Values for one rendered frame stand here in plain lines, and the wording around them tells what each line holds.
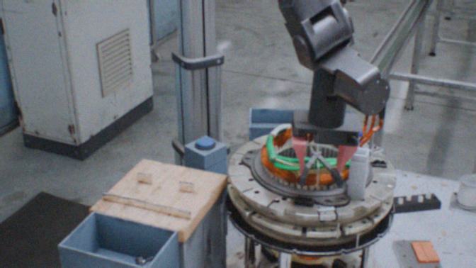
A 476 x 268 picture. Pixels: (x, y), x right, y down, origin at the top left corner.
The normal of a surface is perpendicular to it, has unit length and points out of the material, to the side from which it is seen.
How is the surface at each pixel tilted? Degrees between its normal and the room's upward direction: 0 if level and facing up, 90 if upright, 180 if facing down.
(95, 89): 90
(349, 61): 24
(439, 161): 0
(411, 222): 0
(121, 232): 90
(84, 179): 0
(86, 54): 90
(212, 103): 90
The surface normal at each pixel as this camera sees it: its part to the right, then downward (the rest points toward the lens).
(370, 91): 0.50, 0.42
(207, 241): 0.93, 0.16
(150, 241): -0.36, 0.42
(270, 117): -0.03, 0.45
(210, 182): 0.00, -0.89
